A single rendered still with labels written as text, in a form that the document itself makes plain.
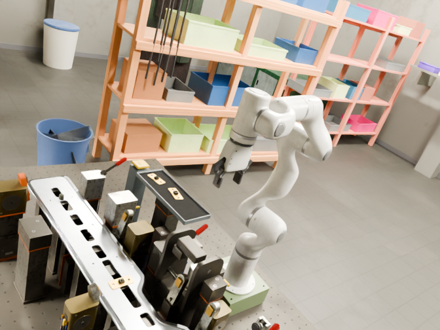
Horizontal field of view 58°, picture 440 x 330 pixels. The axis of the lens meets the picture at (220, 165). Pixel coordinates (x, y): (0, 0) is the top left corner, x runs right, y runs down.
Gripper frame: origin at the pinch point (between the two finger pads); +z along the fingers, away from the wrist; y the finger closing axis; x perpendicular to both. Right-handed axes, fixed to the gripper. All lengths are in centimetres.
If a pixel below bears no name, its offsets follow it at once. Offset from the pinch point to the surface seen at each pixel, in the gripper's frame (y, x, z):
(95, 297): 39, -2, 38
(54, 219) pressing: 33, -51, 44
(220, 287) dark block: 2.8, 14.8, 32.4
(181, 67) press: -345, -460, 107
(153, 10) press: -309, -524, 34
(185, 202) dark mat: -10.7, -26.0, 28.3
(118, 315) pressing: 32, 2, 44
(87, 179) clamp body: 13, -66, 38
